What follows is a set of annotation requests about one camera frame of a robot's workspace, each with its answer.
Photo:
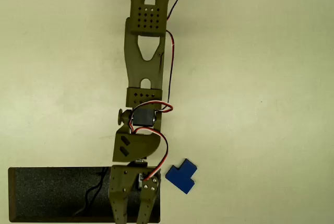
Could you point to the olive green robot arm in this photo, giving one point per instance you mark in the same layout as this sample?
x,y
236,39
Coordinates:
x,y
143,64

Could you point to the blue T-shaped block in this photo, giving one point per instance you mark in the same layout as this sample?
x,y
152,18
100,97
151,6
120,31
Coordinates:
x,y
180,177

